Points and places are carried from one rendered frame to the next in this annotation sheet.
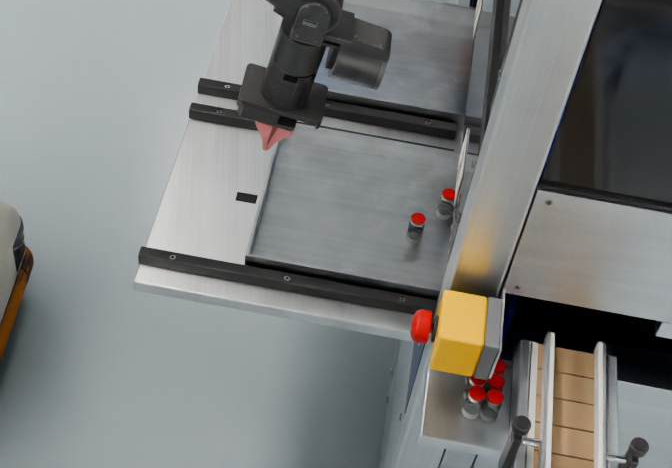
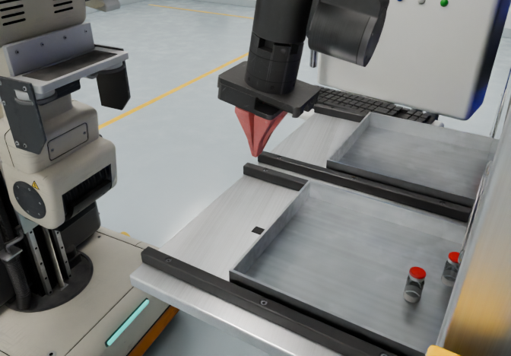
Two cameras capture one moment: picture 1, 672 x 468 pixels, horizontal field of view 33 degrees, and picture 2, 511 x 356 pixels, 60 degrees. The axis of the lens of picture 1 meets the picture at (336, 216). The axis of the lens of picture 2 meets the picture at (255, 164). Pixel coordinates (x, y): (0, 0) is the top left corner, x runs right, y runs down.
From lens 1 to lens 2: 0.94 m
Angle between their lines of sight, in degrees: 28
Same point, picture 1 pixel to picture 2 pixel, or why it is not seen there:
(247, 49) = (306, 144)
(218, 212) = (232, 237)
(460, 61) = (478, 172)
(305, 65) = (280, 24)
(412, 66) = (434, 169)
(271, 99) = (249, 79)
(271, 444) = not seen: outside the picture
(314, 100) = (299, 93)
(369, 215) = (369, 266)
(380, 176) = (388, 237)
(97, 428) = not seen: outside the picture
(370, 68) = (354, 24)
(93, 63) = not seen: hidden behind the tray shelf
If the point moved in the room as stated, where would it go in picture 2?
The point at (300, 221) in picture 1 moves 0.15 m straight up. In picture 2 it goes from (300, 258) to (306, 172)
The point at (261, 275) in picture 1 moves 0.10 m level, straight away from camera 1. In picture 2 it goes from (239, 294) to (267, 246)
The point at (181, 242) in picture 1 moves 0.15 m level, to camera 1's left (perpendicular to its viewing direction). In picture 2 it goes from (188, 253) to (113, 224)
